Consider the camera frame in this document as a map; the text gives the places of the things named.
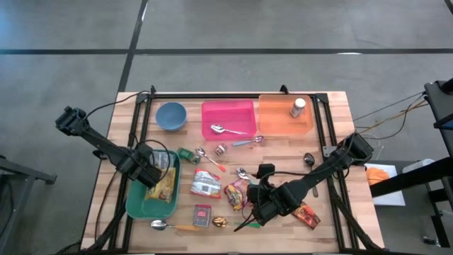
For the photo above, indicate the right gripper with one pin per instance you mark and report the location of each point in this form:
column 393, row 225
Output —
column 265, row 171

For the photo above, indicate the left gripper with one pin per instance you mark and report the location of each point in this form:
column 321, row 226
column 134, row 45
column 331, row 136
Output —
column 152, row 177

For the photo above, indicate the yellow ramen packet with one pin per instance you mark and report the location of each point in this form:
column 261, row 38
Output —
column 163, row 187

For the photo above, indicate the red ramen packet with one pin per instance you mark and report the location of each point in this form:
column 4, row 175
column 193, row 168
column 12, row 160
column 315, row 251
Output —
column 235, row 195

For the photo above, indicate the white orange ramen packet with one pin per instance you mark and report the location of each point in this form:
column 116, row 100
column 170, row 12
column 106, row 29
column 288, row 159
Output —
column 206, row 183

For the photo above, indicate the brown orange snack packet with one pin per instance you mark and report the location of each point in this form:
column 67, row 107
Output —
column 308, row 216

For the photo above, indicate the red patterned tin box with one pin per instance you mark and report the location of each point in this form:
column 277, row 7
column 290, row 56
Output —
column 202, row 215

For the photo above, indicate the plain silver spoon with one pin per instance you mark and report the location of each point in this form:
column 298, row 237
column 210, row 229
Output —
column 217, row 129

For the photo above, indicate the white cap spice bottle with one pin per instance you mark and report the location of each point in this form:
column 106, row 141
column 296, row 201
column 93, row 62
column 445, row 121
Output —
column 298, row 107

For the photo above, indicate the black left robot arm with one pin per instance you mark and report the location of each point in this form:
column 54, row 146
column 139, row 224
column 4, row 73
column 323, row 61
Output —
column 106, row 147

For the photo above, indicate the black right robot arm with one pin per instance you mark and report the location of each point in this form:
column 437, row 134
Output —
column 318, row 173

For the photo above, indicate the green plastic bin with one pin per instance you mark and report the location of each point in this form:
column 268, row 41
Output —
column 155, row 210

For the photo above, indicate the small green packet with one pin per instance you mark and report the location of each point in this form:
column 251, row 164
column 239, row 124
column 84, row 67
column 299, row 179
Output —
column 187, row 154

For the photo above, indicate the dark metal spoon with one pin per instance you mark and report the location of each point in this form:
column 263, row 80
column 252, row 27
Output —
column 309, row 159

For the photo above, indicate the orange plastic bin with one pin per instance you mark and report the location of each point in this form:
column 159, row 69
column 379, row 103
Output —
column 279, row 117

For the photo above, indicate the blue bowl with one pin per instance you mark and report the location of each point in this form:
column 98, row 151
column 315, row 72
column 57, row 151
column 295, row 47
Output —
column 171, row 115

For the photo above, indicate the pink plastic bin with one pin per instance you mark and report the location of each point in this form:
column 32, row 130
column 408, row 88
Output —
column 230, row 113

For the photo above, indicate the orange cloth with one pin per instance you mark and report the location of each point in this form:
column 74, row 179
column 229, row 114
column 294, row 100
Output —
column 377, row 175

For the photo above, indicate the white paper sheet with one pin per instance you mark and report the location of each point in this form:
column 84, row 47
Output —
column 389, row 195

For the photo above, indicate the grey metal table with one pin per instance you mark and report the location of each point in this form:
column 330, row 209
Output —
column 21, row 170

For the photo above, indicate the white plastic container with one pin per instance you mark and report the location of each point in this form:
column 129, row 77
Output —
column 417, row 164

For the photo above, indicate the small black device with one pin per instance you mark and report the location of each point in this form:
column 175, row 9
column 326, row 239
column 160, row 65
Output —
column 431, row 241

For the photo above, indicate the black metal desk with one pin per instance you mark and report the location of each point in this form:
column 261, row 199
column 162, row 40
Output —
column 440, row 102

